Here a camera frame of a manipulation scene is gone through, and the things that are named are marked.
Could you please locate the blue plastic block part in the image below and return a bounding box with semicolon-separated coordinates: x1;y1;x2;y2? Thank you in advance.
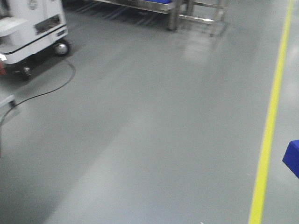
282;140;299;178

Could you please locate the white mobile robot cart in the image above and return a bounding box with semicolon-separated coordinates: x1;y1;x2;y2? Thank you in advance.
0;0;71;80

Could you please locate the black floor cable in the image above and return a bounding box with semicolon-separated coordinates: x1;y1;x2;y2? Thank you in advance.
9;59;77;109

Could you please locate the stainless steel table frame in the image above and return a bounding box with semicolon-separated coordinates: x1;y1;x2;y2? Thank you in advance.
100;0;229;37

